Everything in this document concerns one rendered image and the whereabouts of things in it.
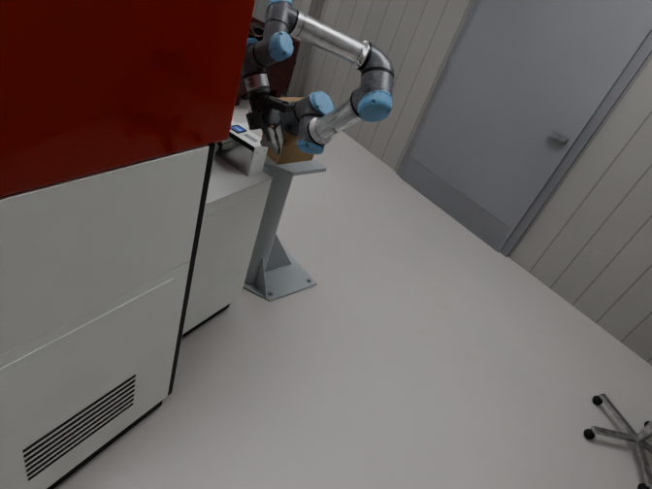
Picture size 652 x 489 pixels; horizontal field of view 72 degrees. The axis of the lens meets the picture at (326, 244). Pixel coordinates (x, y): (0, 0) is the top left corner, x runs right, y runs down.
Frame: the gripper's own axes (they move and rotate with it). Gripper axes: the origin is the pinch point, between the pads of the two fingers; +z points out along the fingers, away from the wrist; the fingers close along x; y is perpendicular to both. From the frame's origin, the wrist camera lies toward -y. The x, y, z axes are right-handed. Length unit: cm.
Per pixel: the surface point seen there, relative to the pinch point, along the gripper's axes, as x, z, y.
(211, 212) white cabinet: 4.6, 16.8, 37.2
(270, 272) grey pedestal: -67, 67, 91
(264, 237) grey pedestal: -49, 41, 69
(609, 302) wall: -243, 160, -63
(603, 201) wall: -251, 85, -64
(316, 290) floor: -81, 85, 71
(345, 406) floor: -30, 123, 25
